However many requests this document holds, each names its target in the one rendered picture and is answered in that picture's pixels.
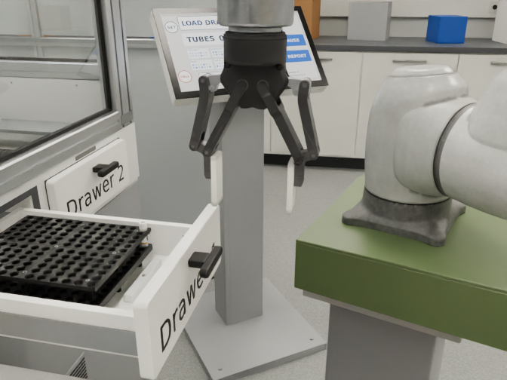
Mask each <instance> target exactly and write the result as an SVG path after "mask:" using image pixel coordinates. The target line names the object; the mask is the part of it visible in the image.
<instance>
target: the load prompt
mask: <svg viewBox="0 0 507 380"><path fill-rule="evenodd" d="M177 22H178V24H179V28H180V31H185V30H207V29H228V28H229V27H228V26H221V25H219V24H218V22H217V15H210V16H177Z"/></svg>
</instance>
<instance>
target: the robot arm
mask: <svg viewBox="0 0 507 380"><path fill-rule="evenodd" d="M293 15H294V0H217V22H218V24H219V25H221V26H228V27H229V30H228V31H225V33H224V34H223V61H224V67H223V71H222V72H221V74H217V75H212V74H210V73H206V74H204V75H202V76H200V77H199V79H198V85H199V91H200V97H199V100H198V107H197V110H196V114H195V120H194V124H193V128H192V135H191V138H190V142H189V148H190V150H192V151H197V152H200V153H202V155H203V157H204V176H205V179H211V205H212V206H213V207H216V206H217V205H218V204H219V202H221V200H222V199H223V160H222V152H221V151H219V150H217V146H218V145H219V144H220V141H221V139H222V138H223V136H224V134H225V132H226V130H227V128H228V126H229V125H230V123H231V121H232V119H233V117H234V115H235V113H236V112H237V110H238V108H239V107H241V109H248V108H252V107H254V108H256V109H268V111H269V114H270V115H271V116H272V117H273V119H274V121H275V123H276V125H277V127H278V129H279V131H280V133H281V135H282V137H283V139H284V141H285V143H286V145H287V147H288V149H289V151H290V154H291V156H292V157H291V158H290V160H289V162H288V166H287V205H286V213H287V214H292V212H293V208H294V206H295V191H296V186H297V187H301V186H302V184H303V181H304V174H305V163H306V162H307V161H310V160H316V159H317V158H318V156H319V153H320V146H319V142H318V135H317V131H316V127H315V120H314V116H313V112H312V105H311V101H310V97H309V96H310V90H311V86H312V80H311V79H310V78H308V77H305V78H293V77H290V76H289V75H288V73H287V68H286V58H287V34H285V32H284V31H283V29H282V27H288V26H292V25H293ZM220 83H221V84H222V85H223V86H224V88H225V89H226V91H227V92H228V94H229V95H230V98H229V100H228V102H227V104H226V105H225V107H224V110H223V113H222V115H221V116H220V118H219V120H218V122H217V124H216V126H215V128H214V130H213V132H212V134H211V135H210V137H209V139H208V141H207V142H205V141H204V137H205V134H206V130H207V124H208V120H209V117H210V111H211V107H212V103H213V100H214V91H216V90H217V89H218V87H219V84H220ZM287 86H288V87H290V88H291V89H292V92H293V95H294V96H295V97H297V101H298V107H299V111H300V117H301V122H302V126H303V132H304V136H305V140H306V147H307V149H304V148H303V146H302V144H301V142H300V140H299V138H298V136H297V133H296V131H295V130H294V128H293V125H292V124H291V122H290V119H289V118H288V115H287V113H286V111H285V109H284V104H283V102H282V101H281V98H280V95H281V94H282V93H283V91H284V90H285V88H286V87H287ZM216 150H217V151H216ZM364 170H365V183H364V193H363V198H362V199H361V200H360V201H359V202H358V203H357V204H356V205H355V206H354V207H353V208H352V209H350V210H347V211H346V212H344V213H343V216H342V222H343V223H344V224H346V225H353V226H361V227H365V228H370V229H373V230H377V231H382V232H385V233H389V234H394V235H397V236H401V237H404V238H410V239H413V240H416V241H420V242H423V243H424V244H428V245H430V246H433V247H442V246H444V245H445V241H446V234H447V233H448V232H449V230H450V228H451V226H452V225H453V224H454V222H455V220H456V218H457V217H458V216H459V215H461V214H463V213H464V212H465V211H466V205H467V206H469V207H472V208H474V209H476V210H479V211H481V212H484V213H487V214H490V215H492V216H496V217H499V218H501V219H505V220H507V68H506V69H505V70H503V71H502V72H500V73H499V74H498V75H497V76H496V77H494V78H493V79H492V80H491V81H490V84H489V86H488V88H487V89H486V90H485V92H484V94H483V95H482V97H481V98H480V99H479V101H477V100H475V99H474V98H472V97H469V86H468V85H467V83H466V81H465V80H464V79H463V77H462V76H461V75H460V74H459V73H458V72H455V71H454V70H452V69H451V68H450V67H449V66H445V65H416V66H402V67H398V68H396V69H394V70H393V71H392V72H391V73H390V74H389V76H388V77H386V78H385V79H384V80H383V82H382V84H381V85H380V87H379V90H378V91H377V94H376V96H375V98H374V101H373V105H372V107H371V110H370V116H369V121H368V126H367V138H366V146H365V159H364ZM453 199H455V200H453Z"/></svg>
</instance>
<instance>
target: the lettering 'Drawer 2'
mask: <svg viewBox="0 0 507 380"><path fill-rule="evenodd" d="M119 167H121V175H122V172H123V166H122V165H119V166H118V169H119ZM121 175H120V179H119V182H120V181H122V180H123V179H124V177H123V178H121ZM105 181H107V184H106V185H104V183H105ZM108 184H109V181H108V180H107V179H105V180H104V182H103V190H104V192H108V190H109V188H108V189H107V190H105V189H104V188H105V187H106V186H107V185H108ZM92 191H93V193H94V189H92ZM97 192H98V194H99V197H100V196H101V183H100V192H99V189H98V187H97V186H96V195H95V193H94V198H95V200H96V199H97ZM86 195H89V197H88V198H87V199H86V200H85V205H86V207H88V206H89V205H90V204H92V202H91V193H90V192H87V193H86V194H85V197H86ZM82 198H83V196H81V199H82ZM89 198H90V202H89V204H87V200H88V199H89ZM81 199H80V198H79V199H78V201H79V206H80V212H81ZM72 201H73V202H74V203H75V213H77V203H76V201H75V200H74V199H72V200H70V201H68V202H67V208H68V212H70V211H69V203H70V202H72Z"/></svg>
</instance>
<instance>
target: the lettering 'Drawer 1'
mask: <svg viewBox="0 0 507 380"><path fill-rule="evenodd" d="M199 272H200V271H199ZM198 277H199V273H198ZM200 279H201V277H200V278H199V279H198V278H197V286H198V288H199V289H200V288H201V285H202V284H203V280H202V282H201V285H200V286H199V285H198V282H199V281H200ZM186 293H187V297H188V301H189V306H190V305H191V296H193V299H194V298H195V279H194V292H193V288H192V285H191V286H190V298H189V291H187V292H186ZM182 302H183V303H184V304H183V306H182V308H181V309H180V320H182V319H183V316H184V314H185V313H186V302H185V299H182V300H181V302H180V305H179V307H180V306H181V304H182ZM183 307H184V312H183V316H182V317H181V311H182V310H183ZM177 311H178V308H177V309H176V311H175V313H174V314H173V321H174V332H175V331H176V326H175V315H176V312H177ZM166 323H168V325H169V336H168V339H167V342H166V344H165V346H164V339H163V330H162V329H163V327H164V325H165V324H166ZM160 330H161V347H162V353H163V351H164V350H165V348H166V346H167V344H168V342H169V339H170V337H171V321H170V319H169V318H168V319H166V321H165V322H164V323H163V324H162V326H161V328H160Z"/></svg>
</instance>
